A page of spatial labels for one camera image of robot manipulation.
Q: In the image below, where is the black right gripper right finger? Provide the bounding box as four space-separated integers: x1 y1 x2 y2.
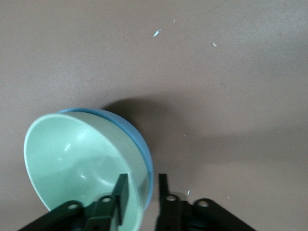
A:
155 173 193 231

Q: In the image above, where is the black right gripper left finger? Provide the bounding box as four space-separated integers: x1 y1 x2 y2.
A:
84 173 130 231

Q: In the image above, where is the blue bowl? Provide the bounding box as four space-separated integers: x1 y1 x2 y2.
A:
56 108 154 213

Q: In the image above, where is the green bowl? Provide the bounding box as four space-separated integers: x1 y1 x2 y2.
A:
23 113 149 231

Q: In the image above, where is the brown table cover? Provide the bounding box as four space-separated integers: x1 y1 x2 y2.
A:
0 0 308 231

